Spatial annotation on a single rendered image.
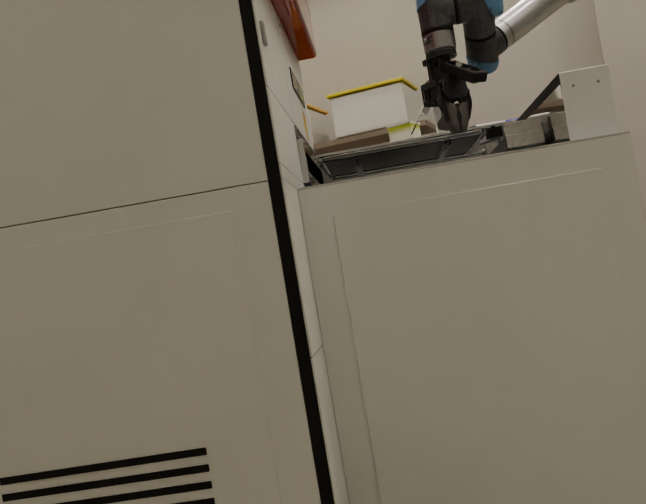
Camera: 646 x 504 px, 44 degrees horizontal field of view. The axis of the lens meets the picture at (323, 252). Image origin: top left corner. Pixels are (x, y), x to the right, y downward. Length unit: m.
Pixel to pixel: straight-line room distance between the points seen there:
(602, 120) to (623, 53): 3.21
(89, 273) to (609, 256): 0.93
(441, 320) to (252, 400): 0.40
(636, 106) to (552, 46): 0.63
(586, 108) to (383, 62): 3.64
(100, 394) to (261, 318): 0.30
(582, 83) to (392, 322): 0.59
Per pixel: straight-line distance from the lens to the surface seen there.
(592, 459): 1.61
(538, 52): 5.05
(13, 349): 1.48
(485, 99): 5.04
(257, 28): 1.40
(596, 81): 1.67
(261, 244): 1.34
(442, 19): 1.94
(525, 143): 1.80
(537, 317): 1.55
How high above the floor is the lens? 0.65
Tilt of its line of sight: 1 degrees up
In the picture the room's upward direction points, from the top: 9 degrees counter-clockwise
